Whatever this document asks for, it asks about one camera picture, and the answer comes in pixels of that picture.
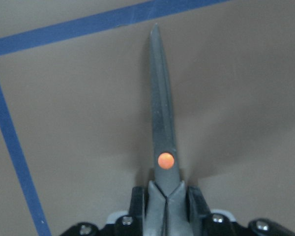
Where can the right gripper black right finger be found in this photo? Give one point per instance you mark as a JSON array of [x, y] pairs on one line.
[[198, 207]]

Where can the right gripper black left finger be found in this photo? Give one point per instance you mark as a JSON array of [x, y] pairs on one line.
[[137, 203]]

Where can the grey scissors with orange handles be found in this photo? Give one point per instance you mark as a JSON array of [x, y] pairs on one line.
[[166, 213]]

